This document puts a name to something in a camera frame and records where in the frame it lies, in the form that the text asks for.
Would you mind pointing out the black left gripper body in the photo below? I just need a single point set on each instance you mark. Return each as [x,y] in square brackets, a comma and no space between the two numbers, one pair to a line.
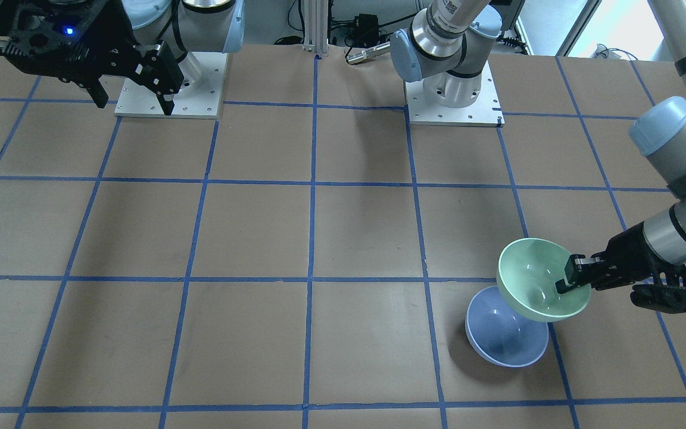
[629,253]

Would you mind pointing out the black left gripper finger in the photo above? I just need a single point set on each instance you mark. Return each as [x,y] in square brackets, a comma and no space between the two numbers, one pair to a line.
[579,270]

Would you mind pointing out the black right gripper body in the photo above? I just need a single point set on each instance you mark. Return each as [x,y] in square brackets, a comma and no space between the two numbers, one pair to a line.
[112,31]

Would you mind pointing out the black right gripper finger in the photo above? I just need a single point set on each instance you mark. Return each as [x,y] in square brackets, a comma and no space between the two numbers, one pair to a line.
[95,89]
[158,71]

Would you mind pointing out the green bowl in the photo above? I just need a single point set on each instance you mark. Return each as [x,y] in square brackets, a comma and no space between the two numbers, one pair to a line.
[527,272]

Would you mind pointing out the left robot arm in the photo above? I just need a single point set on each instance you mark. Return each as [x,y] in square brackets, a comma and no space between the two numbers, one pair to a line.
[562,168]

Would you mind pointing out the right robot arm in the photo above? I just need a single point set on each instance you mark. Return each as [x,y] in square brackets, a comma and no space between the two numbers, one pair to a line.
[201,35]

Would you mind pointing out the blue bowl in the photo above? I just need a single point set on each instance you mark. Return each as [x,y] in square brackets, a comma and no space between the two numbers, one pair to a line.
[500,335]

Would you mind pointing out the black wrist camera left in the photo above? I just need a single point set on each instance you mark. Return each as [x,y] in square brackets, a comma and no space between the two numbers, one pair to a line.
[667,291]

